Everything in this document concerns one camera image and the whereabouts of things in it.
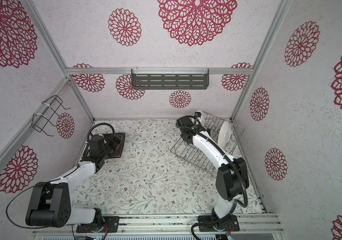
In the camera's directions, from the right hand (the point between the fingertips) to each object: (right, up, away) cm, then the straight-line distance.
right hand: (200, 130), depth 86 cm
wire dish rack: (-3, -15, +14) cm, 21 cm away
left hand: (-47, -7, +4) cm, 48 cm away
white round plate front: (+17, -3, +8) cm, 19 cm away
